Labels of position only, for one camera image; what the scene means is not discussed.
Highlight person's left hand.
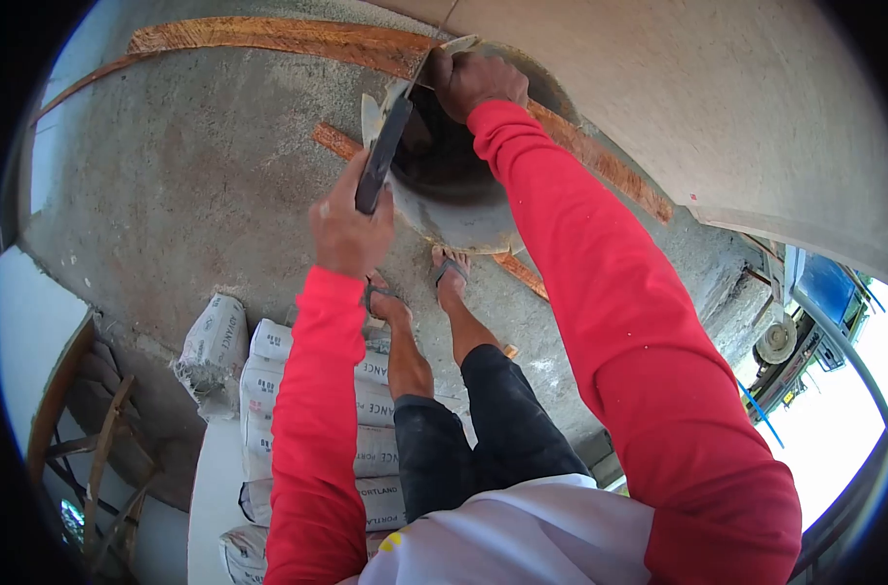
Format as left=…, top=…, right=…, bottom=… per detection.
left=308, top=150, right=395, bottom=283

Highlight person's right hand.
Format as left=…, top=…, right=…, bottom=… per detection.
left=428, top=47, right=530, bottom=125

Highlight person's left thumb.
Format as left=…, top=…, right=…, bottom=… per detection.
left=374, top=184, right=395, bottom=238

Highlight person's left fingers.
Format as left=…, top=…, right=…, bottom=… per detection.
left=328, top=150, right=370, bottom=217

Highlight person's right fingers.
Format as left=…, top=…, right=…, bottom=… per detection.
left=428, top=48, right=465, bottom=117

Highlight black handled trowel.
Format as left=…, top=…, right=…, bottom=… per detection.
left=354, top=47, right=445, bottom=217

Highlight short wooden plank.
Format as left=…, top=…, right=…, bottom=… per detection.
left=311, top=120, right=552, bottom=302

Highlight long wooden plank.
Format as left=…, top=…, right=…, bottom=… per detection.
left=30, top=16, right=675, bottom=225

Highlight stack of cement bags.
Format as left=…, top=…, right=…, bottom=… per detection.
left=172, top=292, right=410, bottom=585

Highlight person's legs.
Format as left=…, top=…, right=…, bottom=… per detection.
left=362, top=245, right=598, bottom=525

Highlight person's body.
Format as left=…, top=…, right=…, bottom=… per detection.
left=263, top=344, right=803, bottom=585

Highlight blue vehicle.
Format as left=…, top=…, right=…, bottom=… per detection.
left=736, top=245, right=888, bottom=440

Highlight curved metal pipe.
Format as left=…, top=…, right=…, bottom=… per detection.
left=789, top=284, right=888, bottom=434

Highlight wooden frame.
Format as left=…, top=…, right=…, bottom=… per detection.
left=25, top=313, right=163, bottom=580

